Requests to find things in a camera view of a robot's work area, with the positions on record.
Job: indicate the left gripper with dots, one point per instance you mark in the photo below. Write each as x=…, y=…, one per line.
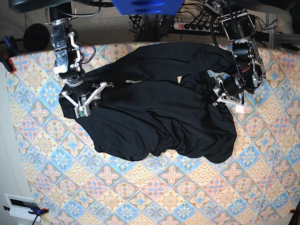
x=229, y=90

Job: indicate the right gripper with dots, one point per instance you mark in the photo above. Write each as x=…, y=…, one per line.
x=85, y=93

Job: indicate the black t-shirt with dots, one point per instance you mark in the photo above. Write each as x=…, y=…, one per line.
x=161, y=99

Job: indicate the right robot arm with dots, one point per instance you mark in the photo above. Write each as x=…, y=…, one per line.
x=68, y=64

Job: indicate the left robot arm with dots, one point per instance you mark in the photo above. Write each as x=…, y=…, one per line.
x=235, y=21

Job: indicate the black round stool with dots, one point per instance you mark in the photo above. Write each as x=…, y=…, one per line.
x=36, y=38

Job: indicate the white power strip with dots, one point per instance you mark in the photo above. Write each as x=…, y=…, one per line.
x=191, y=26

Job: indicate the blue orange clamp upper left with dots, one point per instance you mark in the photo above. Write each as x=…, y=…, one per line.
x=12, y=49

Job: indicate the blue orange clamp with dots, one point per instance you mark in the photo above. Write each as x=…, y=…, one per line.
x=12, y=49
x=35, y=212

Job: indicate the patterned tablecloth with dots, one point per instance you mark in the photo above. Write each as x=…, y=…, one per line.
x=259, y=182

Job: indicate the blue orange clamp lower left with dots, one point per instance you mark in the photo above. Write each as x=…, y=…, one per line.
x=35, y=212

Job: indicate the white floor vent box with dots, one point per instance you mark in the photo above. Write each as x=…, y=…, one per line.
x=18, y=201

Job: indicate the orange clamp lower right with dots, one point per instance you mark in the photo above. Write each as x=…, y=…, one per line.
x=295, y=211

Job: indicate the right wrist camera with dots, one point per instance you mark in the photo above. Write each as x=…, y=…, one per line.
x=82, y=111

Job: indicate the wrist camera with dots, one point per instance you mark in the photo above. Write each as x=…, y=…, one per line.
x=82, y=111
x=240, y=109

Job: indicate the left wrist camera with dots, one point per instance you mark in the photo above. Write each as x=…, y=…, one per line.
x=240, y=109

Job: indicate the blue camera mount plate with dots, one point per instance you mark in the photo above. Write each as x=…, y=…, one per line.
x=147, y=7

